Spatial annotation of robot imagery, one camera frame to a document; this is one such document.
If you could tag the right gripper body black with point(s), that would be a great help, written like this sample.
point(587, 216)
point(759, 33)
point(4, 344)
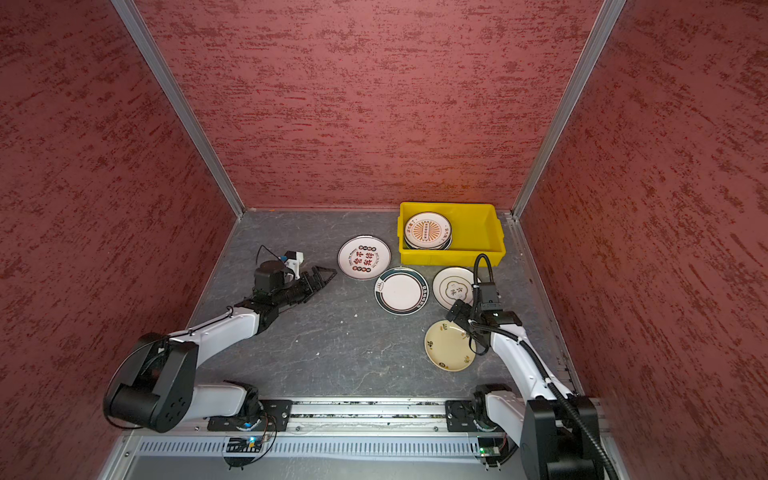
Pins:
point(475, 314)

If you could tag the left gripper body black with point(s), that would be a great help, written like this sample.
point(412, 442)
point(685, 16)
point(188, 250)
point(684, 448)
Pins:
point(291, 291)

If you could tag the white plate flower outline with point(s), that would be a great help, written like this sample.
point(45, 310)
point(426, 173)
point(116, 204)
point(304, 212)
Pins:
point(451, 284)

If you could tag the cream plate small flowers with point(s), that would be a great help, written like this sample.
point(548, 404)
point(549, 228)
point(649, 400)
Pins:
point(449, 347)

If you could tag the orange sunburst plate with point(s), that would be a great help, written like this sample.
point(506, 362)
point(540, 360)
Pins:
point(428, 228)

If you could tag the green red rim plate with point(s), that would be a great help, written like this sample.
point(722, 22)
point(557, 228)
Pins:
point(443, 246)

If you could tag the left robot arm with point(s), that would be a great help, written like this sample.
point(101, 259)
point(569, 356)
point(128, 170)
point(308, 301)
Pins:
point(155, 387)

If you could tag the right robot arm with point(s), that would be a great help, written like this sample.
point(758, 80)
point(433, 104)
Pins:
point(554, 430)

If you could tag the yellow plastic bin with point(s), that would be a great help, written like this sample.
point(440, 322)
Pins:
point(476, 229)

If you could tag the white plate red characters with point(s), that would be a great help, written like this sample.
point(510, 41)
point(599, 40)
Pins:
point(364, 257)

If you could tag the right circuit board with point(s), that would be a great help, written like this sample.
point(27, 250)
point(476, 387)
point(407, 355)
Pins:
point(493, 452)

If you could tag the circuit board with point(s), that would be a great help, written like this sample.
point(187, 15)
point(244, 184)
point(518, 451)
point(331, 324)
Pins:
point(493, 452)
point(241, 452)

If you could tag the left circuit board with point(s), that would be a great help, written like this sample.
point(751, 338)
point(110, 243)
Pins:
point(241, 452)

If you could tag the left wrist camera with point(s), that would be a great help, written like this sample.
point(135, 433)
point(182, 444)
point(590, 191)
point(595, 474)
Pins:
point(293, 261)

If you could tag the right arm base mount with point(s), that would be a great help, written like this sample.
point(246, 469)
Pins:
point(461, 418)

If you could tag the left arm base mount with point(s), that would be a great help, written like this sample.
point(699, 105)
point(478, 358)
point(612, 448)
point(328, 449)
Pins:
point(273, 415)

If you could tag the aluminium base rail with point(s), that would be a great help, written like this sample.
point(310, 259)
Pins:
point(339, 428)

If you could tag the aluminium corner post left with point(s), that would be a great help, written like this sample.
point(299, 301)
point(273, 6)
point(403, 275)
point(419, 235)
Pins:
point(137, 28)

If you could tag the aluminium corner post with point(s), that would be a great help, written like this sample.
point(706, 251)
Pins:
point(603, 26)
point(137, 28)

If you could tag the aluminium corner post right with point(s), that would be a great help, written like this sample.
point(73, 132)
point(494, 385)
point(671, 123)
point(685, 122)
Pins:
point(603, 26)

